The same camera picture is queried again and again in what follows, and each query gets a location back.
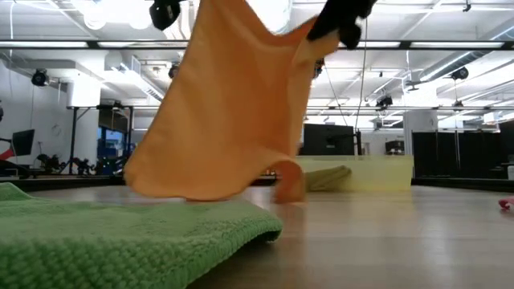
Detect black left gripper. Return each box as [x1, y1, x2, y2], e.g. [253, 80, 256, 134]
[149, 0, 182, 31]

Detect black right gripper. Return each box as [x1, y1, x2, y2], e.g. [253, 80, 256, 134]
[307, 0, 378, 50]

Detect orange microfiber towel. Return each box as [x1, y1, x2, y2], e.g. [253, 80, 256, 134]
[123, 0, 342, 205]

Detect green microfiber towel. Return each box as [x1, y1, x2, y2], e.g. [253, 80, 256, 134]
[0, 182, 284, 289]

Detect black computer monitor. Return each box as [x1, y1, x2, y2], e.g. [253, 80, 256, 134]
[303, 123, 357, 157]

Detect yellow translucent plastic bin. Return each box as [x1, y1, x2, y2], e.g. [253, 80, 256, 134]
[295, 155, 414, 193]

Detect black partition panels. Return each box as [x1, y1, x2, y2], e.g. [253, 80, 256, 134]
[412, 130, 514, 181]

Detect small black monitor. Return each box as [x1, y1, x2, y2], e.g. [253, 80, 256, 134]
[11, 128, 36, 157]

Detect black tall stand frame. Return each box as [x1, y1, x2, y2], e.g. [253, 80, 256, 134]
[66, 104, 134, 176]

